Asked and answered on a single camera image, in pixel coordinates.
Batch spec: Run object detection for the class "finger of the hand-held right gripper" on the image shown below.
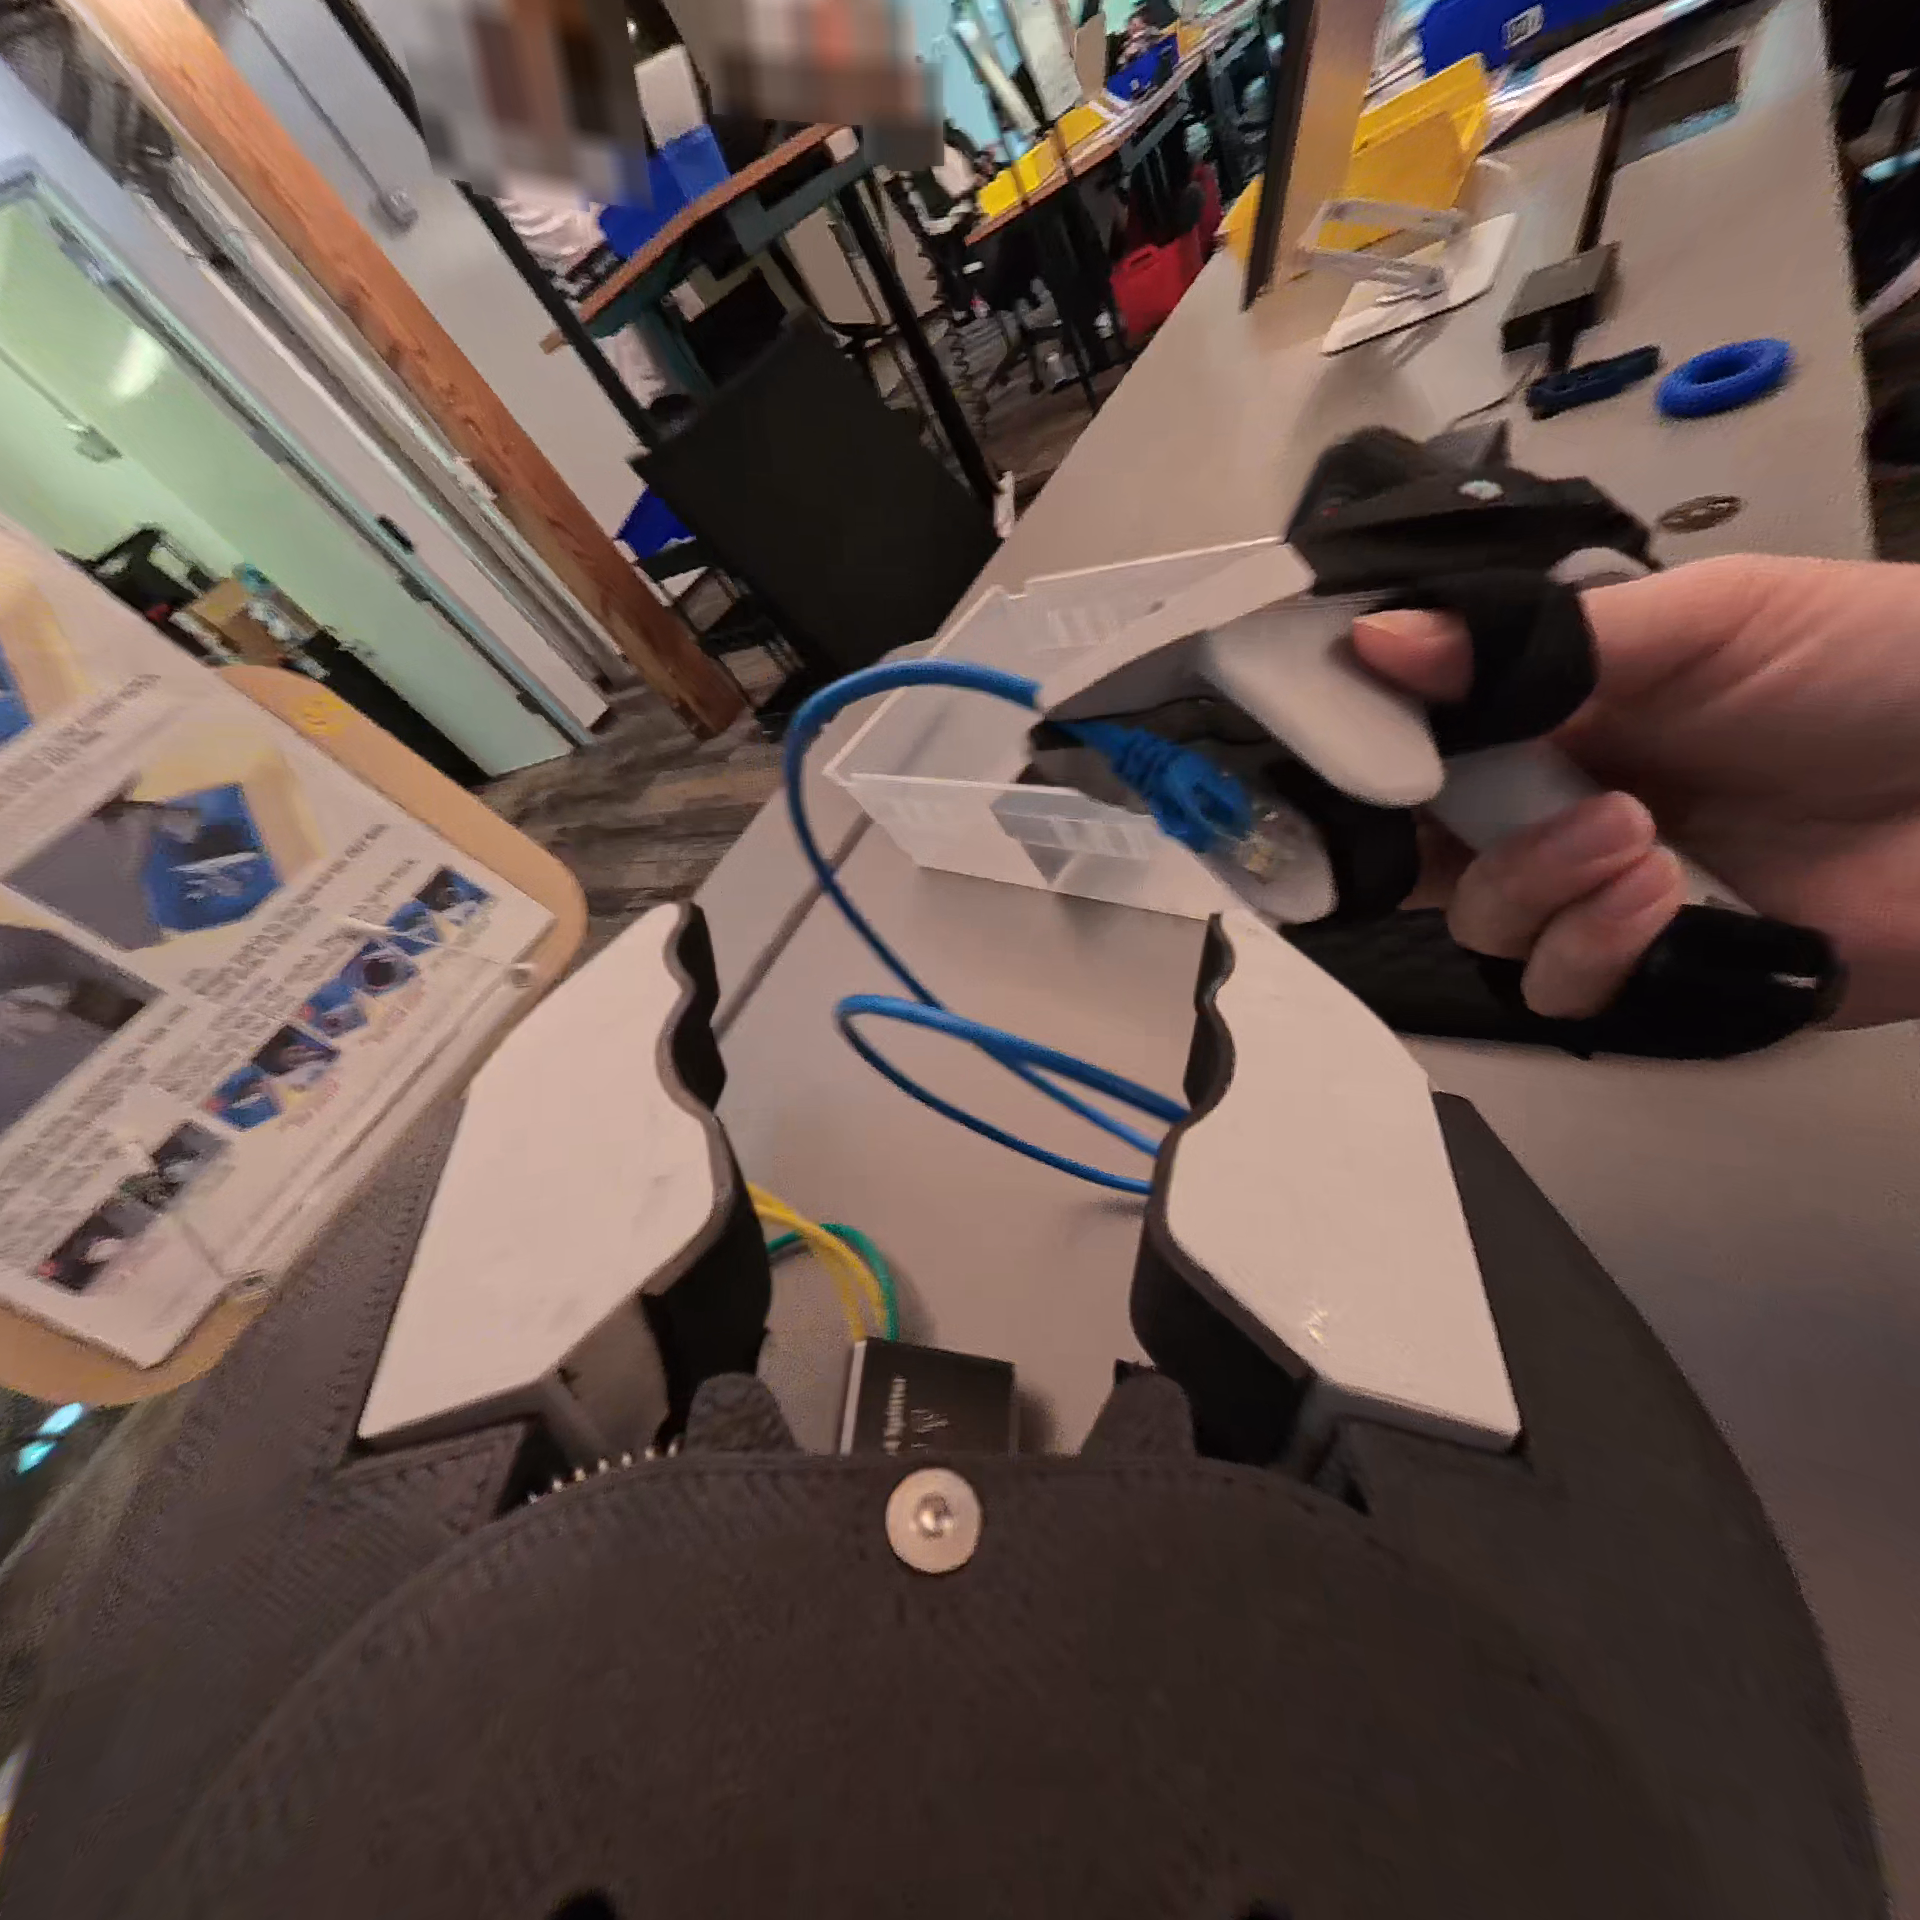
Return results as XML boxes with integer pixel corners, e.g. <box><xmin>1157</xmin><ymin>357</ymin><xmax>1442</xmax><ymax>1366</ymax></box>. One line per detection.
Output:
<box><xmin>1244</xmin><ymin>812</ymin><xmax>1339</xmax><ymax>928</ymax></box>
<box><xmin>1032</xmin><ymin>544</ymin><xmax>1452</xmax><ymax>812</ymax></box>

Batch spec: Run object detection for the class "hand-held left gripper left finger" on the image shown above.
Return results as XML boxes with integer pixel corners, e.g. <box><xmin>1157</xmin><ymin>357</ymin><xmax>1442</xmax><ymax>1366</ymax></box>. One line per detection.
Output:
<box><xmin>356</xmin><ymin>898</ymin><xmax>776</xmax><ymax>1465</ymax></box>

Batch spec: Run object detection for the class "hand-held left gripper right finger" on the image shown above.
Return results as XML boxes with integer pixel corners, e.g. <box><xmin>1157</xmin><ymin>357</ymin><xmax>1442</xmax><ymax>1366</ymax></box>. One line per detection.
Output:
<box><xmin>1127</xmin><ymin>906</ymin><xmax>1528</xmax><ymax>1465</ymax></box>

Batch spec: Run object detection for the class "blue ethernet cable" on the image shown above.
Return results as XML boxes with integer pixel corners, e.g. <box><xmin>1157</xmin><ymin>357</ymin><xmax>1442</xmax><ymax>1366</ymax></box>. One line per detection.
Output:
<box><xmin>781</xmin><ymin>656</ymin><xmax>1302</xmax><ymax>1201</ymax></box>

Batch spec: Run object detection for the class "black ethernet splitter box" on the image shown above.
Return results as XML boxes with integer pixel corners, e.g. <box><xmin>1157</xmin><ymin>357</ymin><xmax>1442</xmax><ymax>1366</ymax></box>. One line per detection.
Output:
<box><xmin>837</xmin><ymin>1337</ymin><xmax>1026</xmax><ymax>1458</ymax></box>

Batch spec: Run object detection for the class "person's right hand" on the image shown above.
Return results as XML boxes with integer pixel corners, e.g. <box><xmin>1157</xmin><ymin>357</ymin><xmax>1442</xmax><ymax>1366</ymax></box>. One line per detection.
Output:
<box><xmin>1351</xmin><ymin>555</ymin><xmax>1920</xmax><ymax>1034</ymax></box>

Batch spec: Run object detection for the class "blue plastic bar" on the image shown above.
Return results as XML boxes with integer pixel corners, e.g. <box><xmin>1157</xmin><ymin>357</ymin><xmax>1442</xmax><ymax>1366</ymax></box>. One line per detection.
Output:
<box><xmin>1522</xmin><ymin>345</ymin><xmax>1663</xmax><ymax>422</ymax></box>

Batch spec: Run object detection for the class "clear acrylic stand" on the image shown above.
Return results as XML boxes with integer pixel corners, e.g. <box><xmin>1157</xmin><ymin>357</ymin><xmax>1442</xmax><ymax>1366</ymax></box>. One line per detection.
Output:
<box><xmin>1292</xmin><ymin>193</ymin><xmax>1520</xmax><ymax>357</ymax></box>

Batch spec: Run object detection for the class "wooden board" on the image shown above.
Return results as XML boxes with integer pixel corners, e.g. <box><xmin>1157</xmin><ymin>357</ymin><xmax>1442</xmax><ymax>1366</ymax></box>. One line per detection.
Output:
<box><xmin>0</xmin><ymin>661</ymin><xmax>590</xmax><ymax>1406</ymax></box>

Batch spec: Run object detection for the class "clear plastic box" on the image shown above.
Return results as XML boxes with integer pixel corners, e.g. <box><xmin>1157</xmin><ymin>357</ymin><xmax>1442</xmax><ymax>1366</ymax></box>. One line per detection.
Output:
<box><xmin>819</xmin><ymin>537</ymin><xmax>1326</xmax><ymax>918</ymax></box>

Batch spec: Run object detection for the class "red bag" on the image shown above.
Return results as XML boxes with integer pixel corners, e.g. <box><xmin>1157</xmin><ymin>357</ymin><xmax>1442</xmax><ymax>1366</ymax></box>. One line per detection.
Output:
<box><xmin>1109</xmin><ymin>233</ymin><xmax>1214</xmax><ymax>345</ymax></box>

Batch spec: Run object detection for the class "yellow plastic bin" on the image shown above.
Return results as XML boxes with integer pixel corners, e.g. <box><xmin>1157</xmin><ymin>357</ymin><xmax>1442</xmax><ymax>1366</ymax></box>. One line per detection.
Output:
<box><xmin>1223</xmin><ymin>58</ymin><xmax>1492</xmax><ymax>254</ymax></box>

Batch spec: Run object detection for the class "upright sign board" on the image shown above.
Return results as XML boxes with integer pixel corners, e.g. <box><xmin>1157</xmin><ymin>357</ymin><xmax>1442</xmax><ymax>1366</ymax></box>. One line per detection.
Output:
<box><xmin>1244</xmin><ymin>0</ymin><xmax>1390</xmax><ymax>312</ymax></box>

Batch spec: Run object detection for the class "printed instruction sheet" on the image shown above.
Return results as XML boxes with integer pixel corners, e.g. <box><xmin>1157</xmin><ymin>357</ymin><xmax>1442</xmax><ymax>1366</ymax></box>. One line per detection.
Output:
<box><xmin>0</xmin><ymin>518</ymin><xmax>551</xmax><ymax>1370</ymax></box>

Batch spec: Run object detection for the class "black panel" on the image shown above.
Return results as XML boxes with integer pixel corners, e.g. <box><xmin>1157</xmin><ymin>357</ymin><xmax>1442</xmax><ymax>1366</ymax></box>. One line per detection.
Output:
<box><xmin>631</xmin><ymin>312</ymin><xmax>1003</xmax><ymax>686</ymax></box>

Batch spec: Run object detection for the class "glass door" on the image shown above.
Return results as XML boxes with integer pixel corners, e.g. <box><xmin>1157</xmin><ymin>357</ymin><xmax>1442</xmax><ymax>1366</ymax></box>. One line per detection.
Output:
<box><xmin>0</xmin><ymin>167</ymin><xmax>606</xmax><ymax>782</ymax></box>

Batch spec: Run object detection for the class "wooden top desk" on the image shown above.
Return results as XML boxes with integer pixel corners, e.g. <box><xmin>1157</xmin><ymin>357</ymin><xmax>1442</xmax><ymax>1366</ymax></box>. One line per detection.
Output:
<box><xmin>543</xmin><ymin>121</ymin><xmax>1001</xmax><ymax>502</ymax></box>

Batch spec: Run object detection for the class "blue foam ring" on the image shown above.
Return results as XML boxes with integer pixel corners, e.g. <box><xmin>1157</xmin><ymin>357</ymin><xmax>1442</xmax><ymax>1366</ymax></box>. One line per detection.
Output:
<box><xmin>1656</xmin><ymin>342</ymin><xmax>1793</xmax><ymax>422</ymax></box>

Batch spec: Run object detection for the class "yellow ethernet cable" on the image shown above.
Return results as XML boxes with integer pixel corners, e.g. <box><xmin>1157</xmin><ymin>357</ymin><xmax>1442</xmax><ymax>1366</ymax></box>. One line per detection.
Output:
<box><xmin>746</xmin><ymin>1185</ymin><xmax>880</xmax><ymax>1347</ymax></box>

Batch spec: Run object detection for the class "green ethernet cable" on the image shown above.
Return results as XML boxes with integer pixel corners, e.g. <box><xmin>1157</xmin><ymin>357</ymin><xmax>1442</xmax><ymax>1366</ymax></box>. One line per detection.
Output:
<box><xmin>765</xmin><ymin>1219</ymin><xmax>902</xmax><ymax>1347</ymax></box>

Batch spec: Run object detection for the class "wooden post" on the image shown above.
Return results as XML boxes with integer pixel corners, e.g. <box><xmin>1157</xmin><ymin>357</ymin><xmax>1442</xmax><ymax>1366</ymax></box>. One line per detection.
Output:
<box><xmin>69</xmin><ymin>0</ymin><xmax>753</xmax><ymax>740</ymax></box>

